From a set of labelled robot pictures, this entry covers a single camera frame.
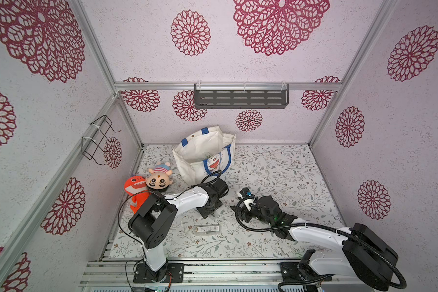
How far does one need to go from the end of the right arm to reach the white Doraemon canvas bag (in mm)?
276

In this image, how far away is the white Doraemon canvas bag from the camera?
3.04 ft

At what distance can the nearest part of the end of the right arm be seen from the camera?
2.06ft
